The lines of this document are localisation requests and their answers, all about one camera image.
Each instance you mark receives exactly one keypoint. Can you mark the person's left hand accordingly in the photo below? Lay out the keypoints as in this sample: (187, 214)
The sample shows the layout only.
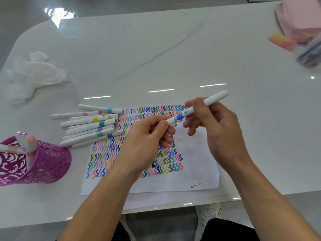
(140, 145)

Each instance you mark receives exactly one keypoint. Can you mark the person's right hand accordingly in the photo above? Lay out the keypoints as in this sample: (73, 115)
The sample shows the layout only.
(223, 138)

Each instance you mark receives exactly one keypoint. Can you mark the person's left thumb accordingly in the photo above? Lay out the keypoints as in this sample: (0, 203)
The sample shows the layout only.
(159, 128)

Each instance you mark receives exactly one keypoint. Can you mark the person's left little finger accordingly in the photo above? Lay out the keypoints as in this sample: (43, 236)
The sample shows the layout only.
(163, 146)

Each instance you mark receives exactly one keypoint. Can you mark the person's left middle finger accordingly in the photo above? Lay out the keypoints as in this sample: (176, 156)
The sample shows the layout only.
(170, 129)

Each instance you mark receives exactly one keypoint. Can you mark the person's right thumb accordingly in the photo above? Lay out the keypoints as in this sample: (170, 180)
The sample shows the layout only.
(195, 120)

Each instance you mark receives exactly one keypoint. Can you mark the white marker with blue band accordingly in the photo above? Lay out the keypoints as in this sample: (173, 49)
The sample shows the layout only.
(217, 97)

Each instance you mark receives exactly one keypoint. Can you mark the person's right forearm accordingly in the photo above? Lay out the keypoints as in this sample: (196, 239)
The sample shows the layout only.
(265, 205)

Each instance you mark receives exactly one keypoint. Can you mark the person's left forearm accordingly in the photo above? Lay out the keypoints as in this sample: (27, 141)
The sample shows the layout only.
(105, 203)

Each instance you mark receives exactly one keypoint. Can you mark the paper sheet with coloured squiggles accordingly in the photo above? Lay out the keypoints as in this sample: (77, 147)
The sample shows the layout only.
(190, 160)

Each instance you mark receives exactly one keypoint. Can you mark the pile of white markers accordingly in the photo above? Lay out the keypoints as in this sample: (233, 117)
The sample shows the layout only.
(87, 122)

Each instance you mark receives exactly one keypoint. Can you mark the white shoe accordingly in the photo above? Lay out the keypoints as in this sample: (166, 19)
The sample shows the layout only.
(208, 213)

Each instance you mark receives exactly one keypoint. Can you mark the black trousers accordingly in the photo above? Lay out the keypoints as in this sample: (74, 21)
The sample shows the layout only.
(225, 233)

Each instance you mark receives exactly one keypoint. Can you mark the purple perforated pen holder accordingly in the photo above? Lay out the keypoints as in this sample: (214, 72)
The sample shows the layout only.
(50, 163)

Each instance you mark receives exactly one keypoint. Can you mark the pink and yellow eraser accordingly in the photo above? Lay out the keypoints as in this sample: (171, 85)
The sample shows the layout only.
(280, 41)

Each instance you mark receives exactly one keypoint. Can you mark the thin wooden stick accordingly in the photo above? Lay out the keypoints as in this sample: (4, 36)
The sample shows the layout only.
(36, 95)

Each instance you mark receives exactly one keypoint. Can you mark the marker with pink cap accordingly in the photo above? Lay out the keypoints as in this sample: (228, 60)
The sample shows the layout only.
(31, 148)

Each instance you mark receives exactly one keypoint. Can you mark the clear plastic pen container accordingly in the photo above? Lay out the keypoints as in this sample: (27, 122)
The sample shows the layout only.
(309, 53)

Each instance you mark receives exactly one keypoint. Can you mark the marker with purple cap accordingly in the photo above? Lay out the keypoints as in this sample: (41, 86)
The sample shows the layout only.
(21, 136)

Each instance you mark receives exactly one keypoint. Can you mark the crumpled white tissue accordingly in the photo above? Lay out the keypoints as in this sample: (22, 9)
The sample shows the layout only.
(32, 72)

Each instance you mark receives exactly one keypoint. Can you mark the pink cloth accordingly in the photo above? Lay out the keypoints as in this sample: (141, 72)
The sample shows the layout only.
(298, 17)

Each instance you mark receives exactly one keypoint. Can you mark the plain white marker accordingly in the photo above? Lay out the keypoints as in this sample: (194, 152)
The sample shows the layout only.
(10, 148)

